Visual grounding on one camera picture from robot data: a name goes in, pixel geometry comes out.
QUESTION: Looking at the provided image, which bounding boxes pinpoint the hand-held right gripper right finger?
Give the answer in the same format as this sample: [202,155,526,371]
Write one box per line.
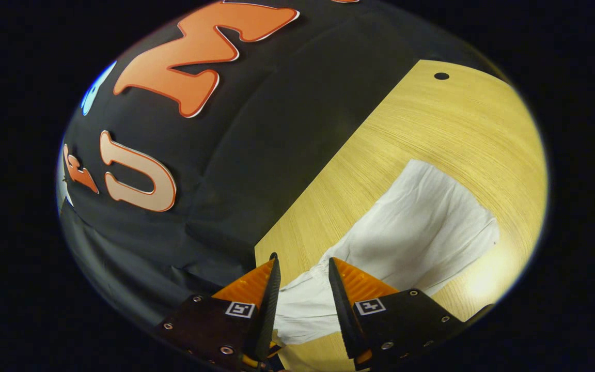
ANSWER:
[328,257,467,370]

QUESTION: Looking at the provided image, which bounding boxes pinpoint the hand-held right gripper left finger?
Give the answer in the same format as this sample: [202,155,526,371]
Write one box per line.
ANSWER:
[154,252,281,370]

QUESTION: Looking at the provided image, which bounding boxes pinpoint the white jeans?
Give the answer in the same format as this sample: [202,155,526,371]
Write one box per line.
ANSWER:
[273,159,499,346]

